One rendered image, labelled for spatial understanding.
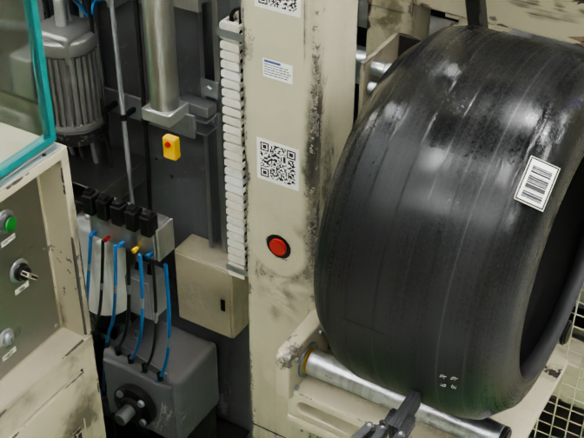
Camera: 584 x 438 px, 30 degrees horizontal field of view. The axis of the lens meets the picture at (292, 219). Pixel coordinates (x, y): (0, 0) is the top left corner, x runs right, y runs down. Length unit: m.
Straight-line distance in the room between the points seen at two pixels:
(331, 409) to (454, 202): 0.52
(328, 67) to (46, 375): 0.68
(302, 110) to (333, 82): 0.06
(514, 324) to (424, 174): 0.23
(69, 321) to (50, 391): 0.12
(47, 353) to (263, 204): 0.44
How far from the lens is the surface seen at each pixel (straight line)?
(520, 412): 1.88
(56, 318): 1.86
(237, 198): 1.77
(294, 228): 1.72
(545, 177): 1.38
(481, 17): 1.95
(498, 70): 1.47
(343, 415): 1.76
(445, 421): 1.70
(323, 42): 1.54
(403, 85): 1.46
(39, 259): 1.77
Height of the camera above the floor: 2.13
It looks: 36 degrees down
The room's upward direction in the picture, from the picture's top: straight up
